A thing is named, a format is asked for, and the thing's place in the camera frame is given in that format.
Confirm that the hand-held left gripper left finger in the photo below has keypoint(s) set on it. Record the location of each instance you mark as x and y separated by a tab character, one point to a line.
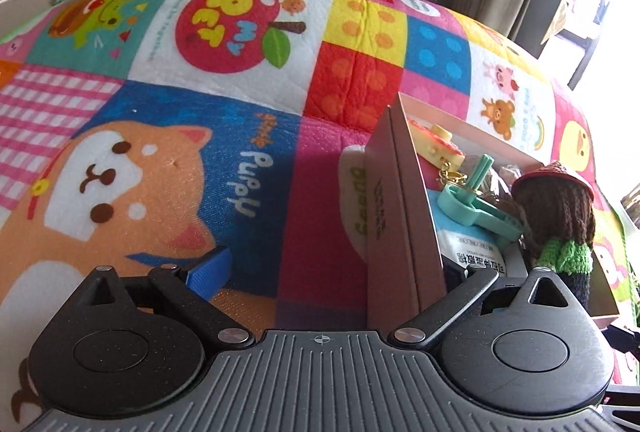
207	274

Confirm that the colourful printed blanket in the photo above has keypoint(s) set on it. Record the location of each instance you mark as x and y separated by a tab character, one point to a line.
150	112

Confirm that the brown knitted doll red hat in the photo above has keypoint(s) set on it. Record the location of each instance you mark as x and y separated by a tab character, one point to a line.
555	212

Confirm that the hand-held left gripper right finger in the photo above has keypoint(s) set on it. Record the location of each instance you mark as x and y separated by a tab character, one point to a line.
470	290

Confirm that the white printed packet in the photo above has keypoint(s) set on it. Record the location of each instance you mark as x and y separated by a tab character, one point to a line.
470	248

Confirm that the pink cardboard box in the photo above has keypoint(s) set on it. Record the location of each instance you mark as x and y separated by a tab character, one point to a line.
395	192

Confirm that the teal plastic tool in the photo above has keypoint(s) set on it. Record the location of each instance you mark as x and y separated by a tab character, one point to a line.
465	210

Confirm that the white pouch green print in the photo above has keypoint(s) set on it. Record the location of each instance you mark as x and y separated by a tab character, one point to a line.
352	198

